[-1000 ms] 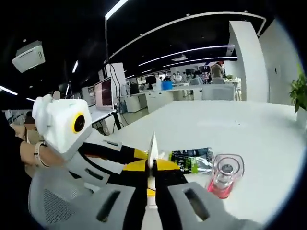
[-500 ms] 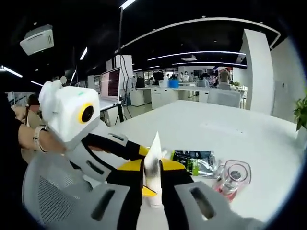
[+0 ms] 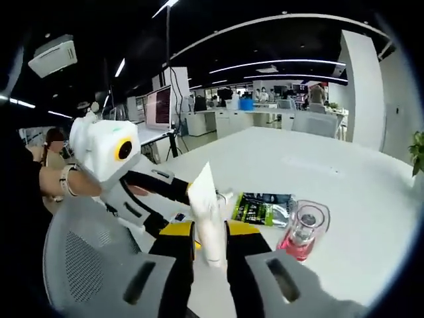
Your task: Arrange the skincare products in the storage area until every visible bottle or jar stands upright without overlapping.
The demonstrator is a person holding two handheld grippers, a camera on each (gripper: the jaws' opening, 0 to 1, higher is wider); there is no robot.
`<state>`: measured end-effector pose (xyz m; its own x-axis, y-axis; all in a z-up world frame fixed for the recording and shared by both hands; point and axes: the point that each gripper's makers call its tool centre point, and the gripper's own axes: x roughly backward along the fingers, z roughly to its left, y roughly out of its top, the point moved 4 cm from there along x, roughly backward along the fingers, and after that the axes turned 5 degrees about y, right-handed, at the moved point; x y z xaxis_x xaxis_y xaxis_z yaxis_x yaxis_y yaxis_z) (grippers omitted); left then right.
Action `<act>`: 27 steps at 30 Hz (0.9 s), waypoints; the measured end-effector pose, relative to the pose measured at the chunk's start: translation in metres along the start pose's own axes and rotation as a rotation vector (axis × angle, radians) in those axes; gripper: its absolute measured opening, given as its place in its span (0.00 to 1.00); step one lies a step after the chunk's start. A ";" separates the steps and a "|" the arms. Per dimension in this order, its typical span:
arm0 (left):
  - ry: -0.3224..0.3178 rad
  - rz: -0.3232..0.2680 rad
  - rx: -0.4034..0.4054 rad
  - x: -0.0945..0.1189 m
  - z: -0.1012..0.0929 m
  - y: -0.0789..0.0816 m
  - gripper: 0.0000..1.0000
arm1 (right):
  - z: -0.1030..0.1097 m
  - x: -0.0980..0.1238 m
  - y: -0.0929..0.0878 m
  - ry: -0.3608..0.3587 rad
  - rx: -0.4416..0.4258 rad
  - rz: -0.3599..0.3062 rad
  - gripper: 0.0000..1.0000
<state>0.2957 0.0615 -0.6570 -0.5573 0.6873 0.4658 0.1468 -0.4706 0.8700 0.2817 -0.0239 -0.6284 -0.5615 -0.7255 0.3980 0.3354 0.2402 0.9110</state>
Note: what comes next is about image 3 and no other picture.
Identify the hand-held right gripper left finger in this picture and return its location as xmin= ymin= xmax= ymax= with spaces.
xmin=109 ymin=221 xmax=199 ymax=318

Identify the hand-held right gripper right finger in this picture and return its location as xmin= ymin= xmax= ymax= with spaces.
xmin=224 ymin=222 xmax=367 ymax=318

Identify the white skincare tube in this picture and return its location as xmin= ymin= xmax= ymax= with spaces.
xmin=187 ymin=161 xmax=227 ymax=270

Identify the green black skincare sachet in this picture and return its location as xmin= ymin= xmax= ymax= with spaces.
xmin=231 ymin=191 xmax=295 ymax=229

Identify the clear skincare bottle red collar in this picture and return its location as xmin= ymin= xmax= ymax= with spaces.
xmin=276 ymin=199 xmax=331 ymax=263

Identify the person's left hand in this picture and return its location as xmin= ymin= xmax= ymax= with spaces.
xmin=71 ymin=171 xmax=104 ymax=197

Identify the white standing desk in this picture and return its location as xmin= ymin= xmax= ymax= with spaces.
xmin=136 ymin=126 xmax=178 ymax=148

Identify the white framed monitor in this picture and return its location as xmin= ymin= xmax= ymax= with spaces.
xmin=144 ymin=84 xmax=174 ymax=131

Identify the grey mesh office chair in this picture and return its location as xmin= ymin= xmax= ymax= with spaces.
xmin=42 ymin=195 xmax=178 ymax=318

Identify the white office cabinets row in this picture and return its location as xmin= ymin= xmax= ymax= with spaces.
xmin=181 ymin=106 xmax=348 ymax=140

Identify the white ceiling air unit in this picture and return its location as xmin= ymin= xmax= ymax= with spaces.
xmin=27 ymin=34 xmax=79 ymax=80

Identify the black monitor stand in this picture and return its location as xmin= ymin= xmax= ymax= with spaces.
xmin=164 ymin=5 xmax=183 ymax=160

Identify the green potted plant white pot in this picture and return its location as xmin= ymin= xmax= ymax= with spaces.
xmin=407 ymin=131 xmax=424 ymax=178

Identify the white wrist strap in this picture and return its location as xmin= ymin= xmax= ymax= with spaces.
xmin=58 ymin=164 xmax=78 ymax=202

